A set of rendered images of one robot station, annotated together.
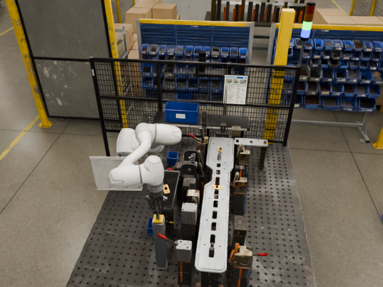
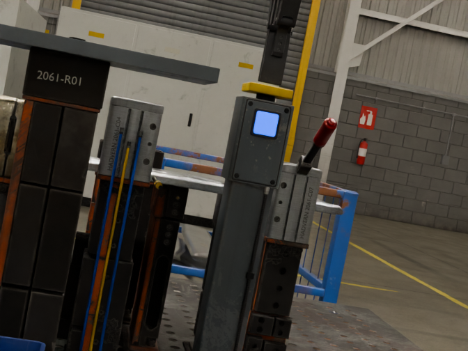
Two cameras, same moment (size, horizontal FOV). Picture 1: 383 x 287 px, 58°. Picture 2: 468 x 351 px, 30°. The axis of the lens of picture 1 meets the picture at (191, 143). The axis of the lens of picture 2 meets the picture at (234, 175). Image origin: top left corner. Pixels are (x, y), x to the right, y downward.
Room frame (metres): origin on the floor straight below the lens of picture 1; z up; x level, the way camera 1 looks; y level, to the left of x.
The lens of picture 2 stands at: (1.80, 1.32, 1.10)
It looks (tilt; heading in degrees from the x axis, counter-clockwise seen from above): 3 degrees down; 254
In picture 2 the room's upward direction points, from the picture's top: 11 degrees clockwise
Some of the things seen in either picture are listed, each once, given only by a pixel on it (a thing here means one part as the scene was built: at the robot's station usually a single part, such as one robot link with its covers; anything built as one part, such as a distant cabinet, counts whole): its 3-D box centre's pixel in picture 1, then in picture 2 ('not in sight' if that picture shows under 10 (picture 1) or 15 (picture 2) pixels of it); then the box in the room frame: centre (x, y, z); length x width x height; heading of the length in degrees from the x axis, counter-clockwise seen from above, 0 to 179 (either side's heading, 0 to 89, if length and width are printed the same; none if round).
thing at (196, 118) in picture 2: not in sight; (160, 102); (0.06, -8.01, 1.22); 2.40 x 0.54 x 2.45; 174
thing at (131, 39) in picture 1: (134, 57); not in sight; (5.68, 0.98, 0.52); 1.21 x 0.81 x 1.05; 178
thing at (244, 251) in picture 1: (241, 268); not in sight; (1.30, -0.31, 0.88); 0.15 x 0.11 x 0.36; 83
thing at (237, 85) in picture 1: (235, 89); not in sight; (2.90, -0.40, 1.30); 0.23 x 0.02 x 0.31; 83
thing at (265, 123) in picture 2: not in sight; (265, 123); (1.46, 0.24, 1.11); 0.03 x 0.01 x 0.03; 173
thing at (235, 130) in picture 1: (235, 144); not in sight; (2.62, -0.40, 0.88); 0.08 x 0.08 x 0.36; 83
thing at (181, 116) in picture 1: (182, 112); not in sight; (2.84, 0.09, 1.10); 0.30 x 0.17 x 0.13; 83
